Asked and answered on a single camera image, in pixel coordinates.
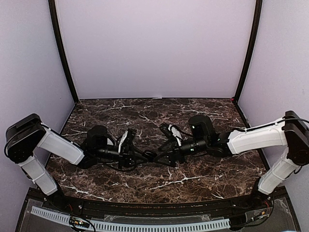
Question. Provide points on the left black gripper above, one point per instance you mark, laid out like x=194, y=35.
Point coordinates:
x=126, y=159

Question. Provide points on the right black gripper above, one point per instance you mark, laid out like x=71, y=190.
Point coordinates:
x=170, y=152

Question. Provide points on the black small charging case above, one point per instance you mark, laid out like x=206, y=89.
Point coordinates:
x=150, y=155

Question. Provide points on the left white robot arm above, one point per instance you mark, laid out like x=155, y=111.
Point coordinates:
x=23, y=137

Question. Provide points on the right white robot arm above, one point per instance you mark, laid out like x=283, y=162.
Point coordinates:
x=289, y=131

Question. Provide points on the green circuit board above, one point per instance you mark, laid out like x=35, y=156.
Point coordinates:
x=78, y=222

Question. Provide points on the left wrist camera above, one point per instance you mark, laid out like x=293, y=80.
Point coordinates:
x=126, y=137

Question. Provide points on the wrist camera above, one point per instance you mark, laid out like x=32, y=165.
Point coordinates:
x=172, y=133
x=126, y=137

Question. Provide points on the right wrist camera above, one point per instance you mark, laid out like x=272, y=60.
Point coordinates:
x=172, y=133

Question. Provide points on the black front rail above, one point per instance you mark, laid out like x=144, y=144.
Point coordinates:
x=98, y=209

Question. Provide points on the grey slotted cable duct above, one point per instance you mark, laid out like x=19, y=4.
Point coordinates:
x=135, y=224

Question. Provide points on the left black frame post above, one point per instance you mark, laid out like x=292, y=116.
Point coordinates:
x=61, y=50

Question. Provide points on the black frame post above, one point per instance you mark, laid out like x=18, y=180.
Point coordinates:
x=61, y=50
x=250, y=49

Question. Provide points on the right black frame post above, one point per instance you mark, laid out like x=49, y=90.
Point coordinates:
x=250, y=49

